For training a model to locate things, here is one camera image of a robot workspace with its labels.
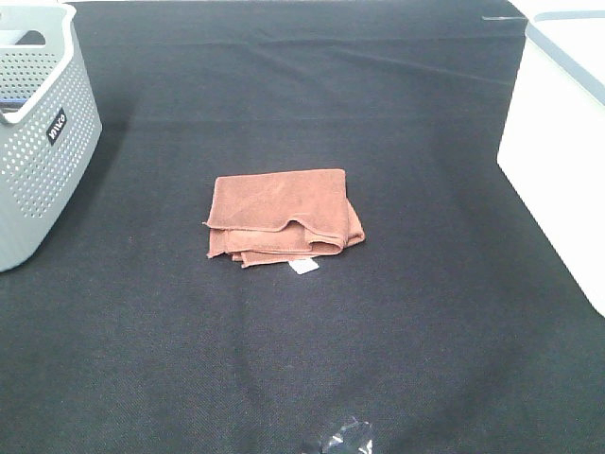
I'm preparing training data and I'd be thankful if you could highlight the brown towel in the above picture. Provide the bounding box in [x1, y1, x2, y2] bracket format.
[204, 168, 366, 269]

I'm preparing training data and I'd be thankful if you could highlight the black table cloth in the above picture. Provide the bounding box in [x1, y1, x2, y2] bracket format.
[1, 1, 604, 453]

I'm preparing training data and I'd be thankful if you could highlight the white plastic storage box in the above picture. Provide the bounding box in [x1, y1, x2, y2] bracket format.
[496, 1, 604, 313]

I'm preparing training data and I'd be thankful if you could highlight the crumpled clear plastic scrap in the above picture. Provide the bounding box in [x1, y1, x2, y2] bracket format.
[300, 417, 374, 454]

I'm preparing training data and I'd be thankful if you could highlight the grey perforated plastic basket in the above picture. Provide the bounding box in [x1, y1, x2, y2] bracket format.
[1, 1, 102, 271]

